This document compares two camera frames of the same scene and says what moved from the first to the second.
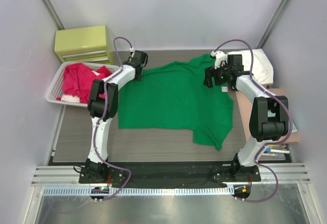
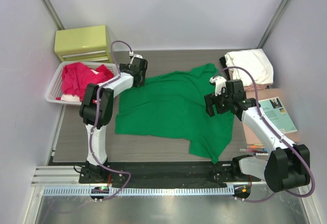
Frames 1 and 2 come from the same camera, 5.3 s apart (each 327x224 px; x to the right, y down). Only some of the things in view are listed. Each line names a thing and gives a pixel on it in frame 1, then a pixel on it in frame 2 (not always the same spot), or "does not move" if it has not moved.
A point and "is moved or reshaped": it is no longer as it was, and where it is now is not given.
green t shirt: (172, 96) is moved or reshaped
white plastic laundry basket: (55, 89) does not move
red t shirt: (77, 79) does not move
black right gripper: (210, 72) -> (211, 99)
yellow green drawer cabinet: (86, 45) does not move
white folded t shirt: (262, 68) does not move
